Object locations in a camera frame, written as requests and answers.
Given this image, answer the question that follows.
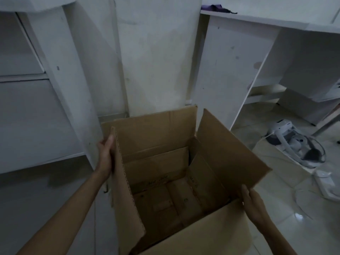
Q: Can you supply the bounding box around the white headset device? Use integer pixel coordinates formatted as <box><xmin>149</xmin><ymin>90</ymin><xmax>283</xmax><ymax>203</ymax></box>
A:
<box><xmin>266</xmin><ymin>119</ymin><xmax>326</xmax><ymax>168</ymax></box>

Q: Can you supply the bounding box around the person's right hand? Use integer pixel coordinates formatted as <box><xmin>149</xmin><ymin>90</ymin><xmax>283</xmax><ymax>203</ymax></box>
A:
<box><xmin>241</xmin><ymin>184</ymin><xmax>269</xmax><ymax>232</ymax></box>

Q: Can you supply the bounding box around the white power adapter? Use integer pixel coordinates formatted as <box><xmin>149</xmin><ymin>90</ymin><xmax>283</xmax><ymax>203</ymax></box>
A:
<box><xmin>313</xmin><ymin>170</ymin><xmax>340</xmax><ymax>202</ymax></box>

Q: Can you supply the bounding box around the white cable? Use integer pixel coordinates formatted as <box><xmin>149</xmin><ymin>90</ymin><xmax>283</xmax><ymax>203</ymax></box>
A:
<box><xmin>259</xmin><ymin>131</ymin><xmax>340</xmax><ymax>218</ymax></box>

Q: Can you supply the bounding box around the white cabinet with drawers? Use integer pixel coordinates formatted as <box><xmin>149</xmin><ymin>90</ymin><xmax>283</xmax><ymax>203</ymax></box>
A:
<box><xmin>0</xmin><ymin>0</ymin><xmax>128</xmax><ymax>175</ymax></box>

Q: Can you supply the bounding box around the purple cloth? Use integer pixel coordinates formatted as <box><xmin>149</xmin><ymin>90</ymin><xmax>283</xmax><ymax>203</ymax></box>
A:
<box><xmin>201</xmin><ymin>4</ymin><xmax>237</xmax><ymax>15</ymax></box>

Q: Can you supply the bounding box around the person's left forearm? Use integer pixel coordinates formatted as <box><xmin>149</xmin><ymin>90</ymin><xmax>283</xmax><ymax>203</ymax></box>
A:
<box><xmin>16</xmin><ymin>169</ymin><xmax>108</xmax><ymax>255</ymax></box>

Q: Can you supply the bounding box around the brown cardboard box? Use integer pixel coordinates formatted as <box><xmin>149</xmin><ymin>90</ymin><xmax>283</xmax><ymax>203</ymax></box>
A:
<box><xmin>101</xmin><ymin>104</ymin><xmax>272</xmax><ymax>255</ymax></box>

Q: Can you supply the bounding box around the white desk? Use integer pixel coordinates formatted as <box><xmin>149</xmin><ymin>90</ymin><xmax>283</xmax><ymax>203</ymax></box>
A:
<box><xmin>192</xmin><ymin>10</ymin><xmax>340</xmax><ymax>130</ymax></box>

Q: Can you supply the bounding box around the person's left hand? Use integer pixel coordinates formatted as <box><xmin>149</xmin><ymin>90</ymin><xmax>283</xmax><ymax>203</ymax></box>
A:
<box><xmin>96</xmin><ymin>135</ymin><xmax>116</xmax><ymax>180</ymax></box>

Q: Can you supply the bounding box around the person's right forearm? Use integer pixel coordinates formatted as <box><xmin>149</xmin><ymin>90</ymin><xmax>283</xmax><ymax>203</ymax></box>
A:
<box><xmin>258</xmin><ymin>217</ymin><xmax>296</xmax><ymax>255</ymax></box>

